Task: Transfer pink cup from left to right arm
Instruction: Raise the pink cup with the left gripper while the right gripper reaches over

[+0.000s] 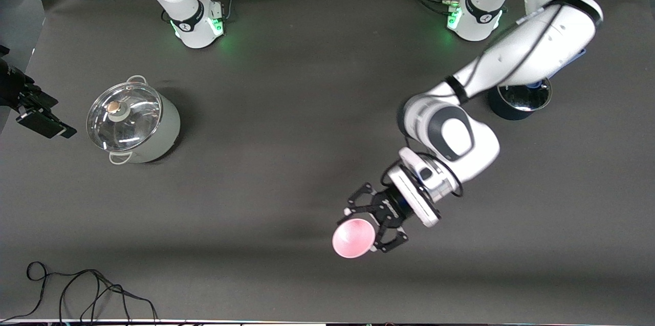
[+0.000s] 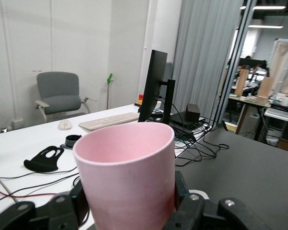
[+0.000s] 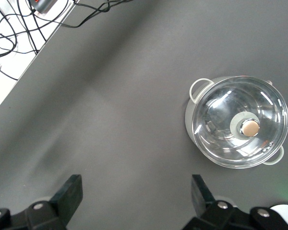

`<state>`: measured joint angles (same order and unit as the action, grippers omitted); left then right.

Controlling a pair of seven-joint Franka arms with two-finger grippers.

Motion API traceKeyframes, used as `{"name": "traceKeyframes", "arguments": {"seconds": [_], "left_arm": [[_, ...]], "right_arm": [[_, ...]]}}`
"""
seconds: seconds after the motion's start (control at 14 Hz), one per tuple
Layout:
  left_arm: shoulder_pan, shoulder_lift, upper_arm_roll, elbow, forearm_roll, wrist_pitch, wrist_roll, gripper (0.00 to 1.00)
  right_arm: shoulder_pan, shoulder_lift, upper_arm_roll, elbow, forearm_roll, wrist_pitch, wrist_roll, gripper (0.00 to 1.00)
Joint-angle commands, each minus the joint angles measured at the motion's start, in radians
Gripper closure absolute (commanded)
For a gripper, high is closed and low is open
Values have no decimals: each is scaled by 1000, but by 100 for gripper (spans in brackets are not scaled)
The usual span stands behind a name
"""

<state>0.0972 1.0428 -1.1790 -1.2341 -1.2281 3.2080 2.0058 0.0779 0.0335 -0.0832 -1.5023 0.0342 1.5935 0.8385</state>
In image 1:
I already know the dark blue saucepan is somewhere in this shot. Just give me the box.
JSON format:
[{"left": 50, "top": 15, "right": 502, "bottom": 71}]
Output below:
[{"left": 487, "top": 49, "right": 587, "bottom": 121}]

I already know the glass pot lid, wooden knob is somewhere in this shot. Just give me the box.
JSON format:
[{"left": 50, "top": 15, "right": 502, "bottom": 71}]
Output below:
[{"left": 86, "top": 82, "right": 163, "bottom": 151}]

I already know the glass lid, blue knob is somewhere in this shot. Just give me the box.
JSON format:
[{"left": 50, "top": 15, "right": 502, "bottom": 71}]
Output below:
[{"left": 499, "top": 78, "right": 553, "bottom": 112}]

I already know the grey-green cooking pot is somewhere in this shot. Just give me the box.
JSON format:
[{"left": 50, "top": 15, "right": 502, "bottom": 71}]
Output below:
[{"left": 86, "top": 75, "right": 181, "bottom": 165}]

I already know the pink plastic cup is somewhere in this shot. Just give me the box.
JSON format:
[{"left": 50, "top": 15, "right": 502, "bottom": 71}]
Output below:
[{"left": 332, "top": 219, "right": 375, "bottom": 258}]

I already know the thin black loose cable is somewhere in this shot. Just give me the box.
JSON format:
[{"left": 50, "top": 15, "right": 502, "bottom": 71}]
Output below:
[{"left": 0, "top": 262, "right": 159, "bottom": 324}]

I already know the dark grey table mat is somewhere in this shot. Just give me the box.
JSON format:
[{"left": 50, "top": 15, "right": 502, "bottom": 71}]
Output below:
[{"left": 0, "top": 0, "right": 655, "bottom": 324}]

